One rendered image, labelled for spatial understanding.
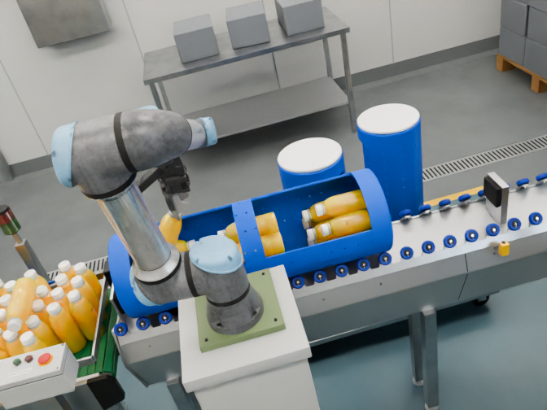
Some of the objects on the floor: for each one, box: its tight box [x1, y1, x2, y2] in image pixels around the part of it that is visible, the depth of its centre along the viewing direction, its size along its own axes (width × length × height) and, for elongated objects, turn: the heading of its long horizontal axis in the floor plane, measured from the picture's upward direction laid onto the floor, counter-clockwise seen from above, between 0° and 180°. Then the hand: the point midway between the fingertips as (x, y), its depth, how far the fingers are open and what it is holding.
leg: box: [408, 312, 423, 386], centre depth 225 cm, size 6×6×63 cm
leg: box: [420, 308, 439, 410], centre depth 213 cm, size 6×6×63 cm
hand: (175, 213), depth 163 cm, fingers closed on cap, 4 cm apart
